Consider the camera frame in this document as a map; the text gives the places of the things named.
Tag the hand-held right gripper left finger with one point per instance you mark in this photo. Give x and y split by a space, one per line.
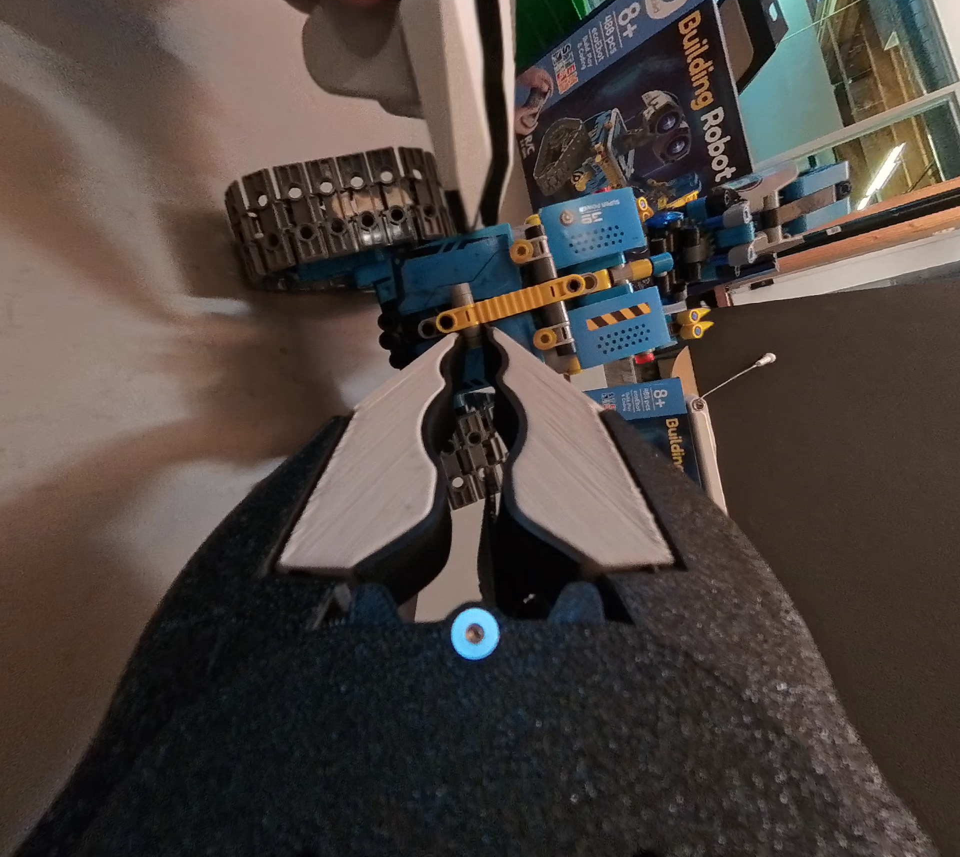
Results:
360 497

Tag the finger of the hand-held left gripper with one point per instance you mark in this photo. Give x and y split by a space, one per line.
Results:
443 92
507 47

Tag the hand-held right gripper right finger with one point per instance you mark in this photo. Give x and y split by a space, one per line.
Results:
593 497

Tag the blue tracked toy robot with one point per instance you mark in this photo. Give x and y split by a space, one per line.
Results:
450 265

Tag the blue toy kit booklet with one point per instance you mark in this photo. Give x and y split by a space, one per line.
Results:
653 400

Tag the white document stand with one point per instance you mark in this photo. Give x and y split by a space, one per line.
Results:
708 452

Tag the dark toy kit box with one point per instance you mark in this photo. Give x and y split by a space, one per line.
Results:
690 62

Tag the white gooseneck stalk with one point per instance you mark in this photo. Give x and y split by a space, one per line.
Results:
767 361

